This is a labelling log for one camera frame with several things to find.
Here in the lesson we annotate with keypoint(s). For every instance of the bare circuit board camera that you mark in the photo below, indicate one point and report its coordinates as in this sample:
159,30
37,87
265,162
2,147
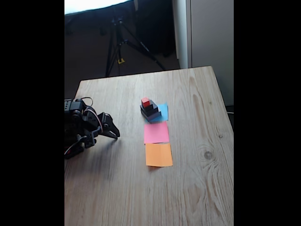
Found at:
90,140

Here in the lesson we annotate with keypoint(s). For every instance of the pink paper sheet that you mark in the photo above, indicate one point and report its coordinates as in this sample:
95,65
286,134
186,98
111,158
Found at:
156,133

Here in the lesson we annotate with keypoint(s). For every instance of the medium black block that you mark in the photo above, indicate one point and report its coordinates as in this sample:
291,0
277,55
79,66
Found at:
154,110

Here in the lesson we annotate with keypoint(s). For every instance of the bright white panel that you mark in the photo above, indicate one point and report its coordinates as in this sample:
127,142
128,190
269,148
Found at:
94,4

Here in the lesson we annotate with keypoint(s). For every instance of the small red cube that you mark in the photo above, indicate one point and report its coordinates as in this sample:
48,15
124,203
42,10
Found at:
145,102

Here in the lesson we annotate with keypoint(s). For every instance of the white cabinet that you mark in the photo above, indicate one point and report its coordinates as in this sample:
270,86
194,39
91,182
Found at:
211,35

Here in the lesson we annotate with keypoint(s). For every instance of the black tripod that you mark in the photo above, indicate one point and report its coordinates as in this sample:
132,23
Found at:
143,47

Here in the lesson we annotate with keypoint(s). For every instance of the blue paper sheet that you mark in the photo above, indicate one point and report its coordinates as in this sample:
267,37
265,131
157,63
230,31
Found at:
164,110

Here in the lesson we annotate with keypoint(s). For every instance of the yellow tripod tag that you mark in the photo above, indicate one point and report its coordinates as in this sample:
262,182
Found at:
121,61

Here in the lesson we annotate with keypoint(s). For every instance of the small black cube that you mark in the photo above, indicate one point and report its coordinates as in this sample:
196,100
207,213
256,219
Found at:
150,106

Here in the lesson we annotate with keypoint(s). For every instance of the large black block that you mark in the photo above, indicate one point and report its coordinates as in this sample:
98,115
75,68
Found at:
155,115

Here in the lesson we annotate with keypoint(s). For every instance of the orange paper sheet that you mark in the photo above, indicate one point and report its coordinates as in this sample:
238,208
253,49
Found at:
158,155

